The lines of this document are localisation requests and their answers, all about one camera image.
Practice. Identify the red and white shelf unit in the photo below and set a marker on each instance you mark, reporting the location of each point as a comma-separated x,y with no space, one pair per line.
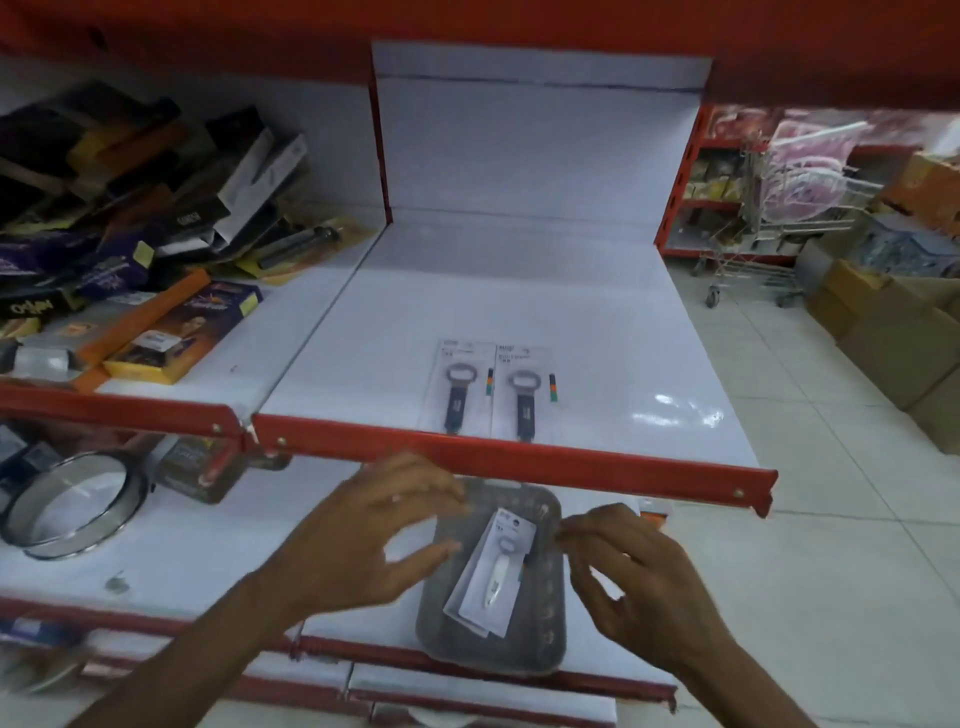
525,262

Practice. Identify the small brown cardboard box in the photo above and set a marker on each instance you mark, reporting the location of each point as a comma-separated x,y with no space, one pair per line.
840,296

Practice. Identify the round metal sieve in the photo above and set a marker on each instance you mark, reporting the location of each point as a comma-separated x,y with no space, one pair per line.
67,502

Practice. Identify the person's left thumb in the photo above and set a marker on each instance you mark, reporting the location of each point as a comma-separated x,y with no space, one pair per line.
424,564

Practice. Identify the metal tool on yellow card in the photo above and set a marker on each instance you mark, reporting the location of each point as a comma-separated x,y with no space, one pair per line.
300,244

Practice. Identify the red background shelf with goods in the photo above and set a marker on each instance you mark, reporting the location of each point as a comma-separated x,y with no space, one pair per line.
705,172

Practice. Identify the blue patterned bag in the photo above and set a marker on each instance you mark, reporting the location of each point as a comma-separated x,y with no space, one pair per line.
900,247

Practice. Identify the yellow and blue product box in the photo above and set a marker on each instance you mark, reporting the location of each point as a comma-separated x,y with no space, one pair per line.
187,330

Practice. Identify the pile of dark product boxes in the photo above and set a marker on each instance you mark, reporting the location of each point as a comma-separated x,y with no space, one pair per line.
112,187

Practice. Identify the orange cardboard box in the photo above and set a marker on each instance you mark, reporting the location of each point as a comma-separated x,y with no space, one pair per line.
926,191

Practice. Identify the person's left hand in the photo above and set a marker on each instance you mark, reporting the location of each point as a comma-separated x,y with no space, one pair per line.
337,547

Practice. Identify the white bottle opener package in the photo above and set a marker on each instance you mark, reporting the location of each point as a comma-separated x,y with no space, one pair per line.
491,577

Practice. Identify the pink goods in cart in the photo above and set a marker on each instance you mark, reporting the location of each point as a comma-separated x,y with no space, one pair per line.
814,161

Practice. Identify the person's right thumb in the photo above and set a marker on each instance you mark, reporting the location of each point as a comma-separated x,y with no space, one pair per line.
592,604

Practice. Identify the long orange product box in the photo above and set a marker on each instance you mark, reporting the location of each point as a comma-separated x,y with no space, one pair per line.
127,322

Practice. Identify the grey plastic basket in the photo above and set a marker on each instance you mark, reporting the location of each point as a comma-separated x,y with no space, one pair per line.
525,637

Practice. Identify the large brown cardboard box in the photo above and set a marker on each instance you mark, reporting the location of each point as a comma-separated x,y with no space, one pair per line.
892,337

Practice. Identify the person's right forearm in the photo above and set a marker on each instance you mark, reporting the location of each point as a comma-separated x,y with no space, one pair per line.
742,690

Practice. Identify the person's right hand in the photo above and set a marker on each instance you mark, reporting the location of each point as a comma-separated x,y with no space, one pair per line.
660,592

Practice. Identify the metal shopping cart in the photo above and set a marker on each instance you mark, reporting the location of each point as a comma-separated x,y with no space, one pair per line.
757,225

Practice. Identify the orange price tag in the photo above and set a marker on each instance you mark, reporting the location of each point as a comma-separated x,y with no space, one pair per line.
654,514

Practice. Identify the person's left forearm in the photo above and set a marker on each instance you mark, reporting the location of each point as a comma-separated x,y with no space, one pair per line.
202,645

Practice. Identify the black bottle opener package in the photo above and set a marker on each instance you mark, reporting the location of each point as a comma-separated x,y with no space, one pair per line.
523,401
456,390

